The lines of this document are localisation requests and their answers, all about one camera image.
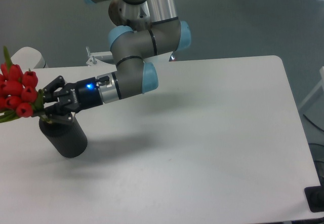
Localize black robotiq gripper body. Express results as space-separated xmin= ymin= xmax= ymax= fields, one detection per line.
xmin=54 ymin=79 xmax=103 ymax=114

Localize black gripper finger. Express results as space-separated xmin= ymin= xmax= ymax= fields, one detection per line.
xmin=44 ymin=104 xmax=74 ymax=125
xmin=43 ymin=76 xmax=66 ymax=105

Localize red tulip bouquet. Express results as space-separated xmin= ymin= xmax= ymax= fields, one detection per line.
xmin=1 ymin=46 xmax=53 ymax=124

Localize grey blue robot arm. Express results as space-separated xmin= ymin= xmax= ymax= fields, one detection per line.
xmin=39 ymin=0 xmax=191 ymax=124

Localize black ribbed cylindrical vase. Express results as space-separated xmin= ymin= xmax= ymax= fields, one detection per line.
xmin=38 ymin=115 xmax=88 ymax=158

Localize white rounded chair back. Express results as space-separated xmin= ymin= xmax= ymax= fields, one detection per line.
xmin=11 ymin=47 xmax=48 ymax=71

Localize black device at table edge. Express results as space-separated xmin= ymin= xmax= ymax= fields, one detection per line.
xmin=304 ymin=186 xmax=323 ymax=213

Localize black floor cable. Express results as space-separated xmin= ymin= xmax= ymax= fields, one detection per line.
xmin=303 ymin=114 xmax=324 ymax=133

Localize white furniture frame right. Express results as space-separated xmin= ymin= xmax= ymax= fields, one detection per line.
xmin=297 ymin=67 xmax=323 ymax=114

